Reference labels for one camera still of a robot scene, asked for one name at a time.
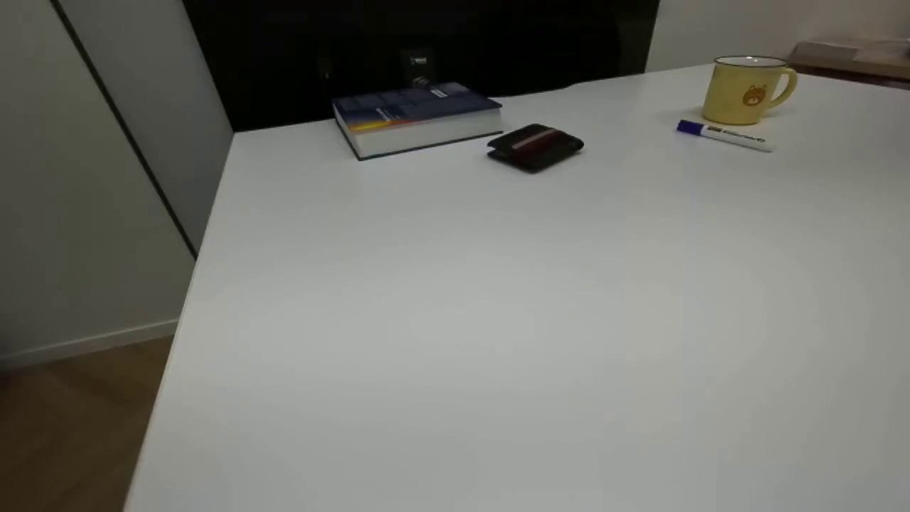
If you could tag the white marker with blue cap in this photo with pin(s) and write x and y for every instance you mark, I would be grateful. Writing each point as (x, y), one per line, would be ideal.
(723, 134)

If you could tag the black wallet with red stripe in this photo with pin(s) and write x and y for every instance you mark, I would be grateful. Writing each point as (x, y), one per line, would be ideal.
(534, 148)

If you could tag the blue thick book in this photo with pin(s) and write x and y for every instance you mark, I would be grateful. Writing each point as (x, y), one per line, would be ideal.
(413, 118)

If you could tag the yellow mug with bear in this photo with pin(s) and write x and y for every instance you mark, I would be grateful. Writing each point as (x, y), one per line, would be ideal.
(746, 85)

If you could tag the beige cushion on furniture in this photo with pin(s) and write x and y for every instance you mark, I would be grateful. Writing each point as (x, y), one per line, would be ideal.
(885, 58)

